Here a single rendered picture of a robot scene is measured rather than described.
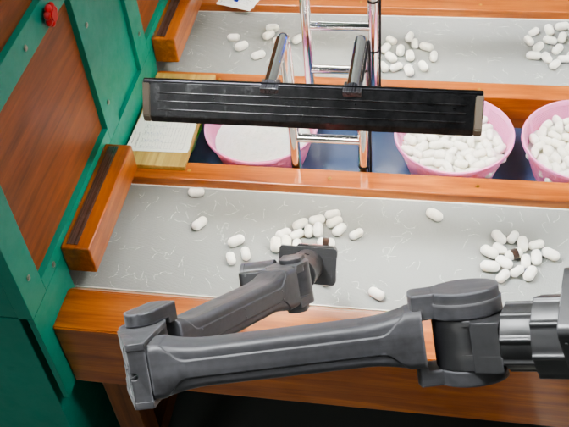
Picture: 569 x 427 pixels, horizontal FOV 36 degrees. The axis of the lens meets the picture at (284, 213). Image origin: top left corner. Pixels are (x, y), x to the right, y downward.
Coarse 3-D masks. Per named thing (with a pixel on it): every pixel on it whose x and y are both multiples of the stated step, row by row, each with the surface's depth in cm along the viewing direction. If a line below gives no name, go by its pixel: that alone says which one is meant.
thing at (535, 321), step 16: (512, 304) 91; (528, 304) 90; (544, 304) 88; (560, 304) 84; (512, 320) 89; (528, 320) 88; (544, 320) 86; (560, 320) 83; (512, 336) 88; (528, 336) 88; (544, 336) 86; (560, 336) 83; (512, 352) 89; (528, 352) 88; (544, 352) 86; (560, 352) 85; (512, 368) 90; (528, 368) 90; (544, 368) 87; (560, 368) 86
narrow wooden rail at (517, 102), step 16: (240, 80) 218; (256, 80) 218; (304, 80) 216; (320, 80) 216; (336, 80) 215; (384, 80) 214; (400, 80) 213; (416, 80) 213; (432, 80) 212; (496, 96) 207; (512, 96) 206; (528, 96) 206; (544, 96) 205; (560, 96) 205; (512, 112) 209; (528, 112) 208; (560, 112) 207
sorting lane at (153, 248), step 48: (144, 192) 197; (240, 192) 195; (288, 192) 193; (144, 240) 187; (192, 240) 186; (336, 240) 183; (384, 240) 182; (432, 240) 181; (480, 240) 180; (528, 240) 179; (96, 288) 179; (144, 288) 178; (192, 288) 177; (336, 288) 174; (384, 288) 173; (528, 288) 171
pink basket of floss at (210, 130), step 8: (208, 128) 208; (216, 128) 211; (208, 136) 206; (208, 144) 202; (216, 152) 200; (304, 152) 203; (224, 160) 202; (232, 160) 198; (240, 160) 197; (272, 160) 197; (280, 160) 197; (288, 160) 199; (304, 160) 209
